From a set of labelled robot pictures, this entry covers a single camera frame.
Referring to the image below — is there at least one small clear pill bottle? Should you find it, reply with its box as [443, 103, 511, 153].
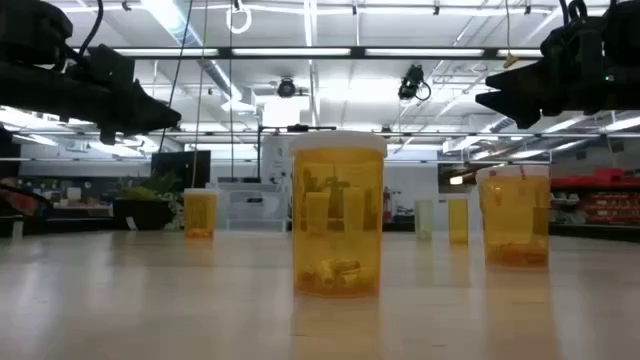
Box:
[414, 198, 435, 241]

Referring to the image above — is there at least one black overhead rig camera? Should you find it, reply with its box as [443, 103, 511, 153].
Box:
[398, 63, 432, 102]

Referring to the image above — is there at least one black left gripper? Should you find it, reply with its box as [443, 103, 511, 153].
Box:
[87, 74, 182, 146]

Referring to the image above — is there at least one black overhead light bar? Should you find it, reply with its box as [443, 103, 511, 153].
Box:
[74, 45, 544, 61]

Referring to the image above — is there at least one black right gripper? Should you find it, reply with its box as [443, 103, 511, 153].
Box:
[475, 59, 606, 130]

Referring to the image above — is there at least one slim yellow pill bottle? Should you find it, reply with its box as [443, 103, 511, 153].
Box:
[447, 197, 470, 246]

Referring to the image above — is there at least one potted green succulent plant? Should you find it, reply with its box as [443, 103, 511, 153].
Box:
[112, 169, 187, 232]

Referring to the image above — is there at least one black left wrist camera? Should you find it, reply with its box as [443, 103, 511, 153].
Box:
[89, 43, 136, 86]

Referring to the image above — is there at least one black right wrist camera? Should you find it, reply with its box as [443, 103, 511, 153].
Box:
[539, 19, 601, 64]

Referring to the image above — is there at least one medium amber pill bottle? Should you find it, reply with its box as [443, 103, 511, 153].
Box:
[183, 187, 219, 240]

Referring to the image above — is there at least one large amber orange-pill bottle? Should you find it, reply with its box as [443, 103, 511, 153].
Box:
[474, 164, 552, 269]

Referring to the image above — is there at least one large amber capsule pill bottle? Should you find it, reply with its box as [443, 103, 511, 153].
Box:
[288, 130, 389, 300]

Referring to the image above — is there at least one white cabinet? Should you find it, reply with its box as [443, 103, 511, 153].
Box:
[259, 134, 294, 186]

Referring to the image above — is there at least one person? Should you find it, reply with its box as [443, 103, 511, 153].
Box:
[0, 180, 54, 221]

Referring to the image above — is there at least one black monitor screen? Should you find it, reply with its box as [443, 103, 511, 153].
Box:
[151, 149, 212, 191]

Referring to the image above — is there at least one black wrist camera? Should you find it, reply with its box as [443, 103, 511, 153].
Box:
[539, 19, 601, 64]
[89, 43, 136, 86]

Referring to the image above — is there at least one red storage shelf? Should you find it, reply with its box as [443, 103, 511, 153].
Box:
[549, 167, 640, 226]

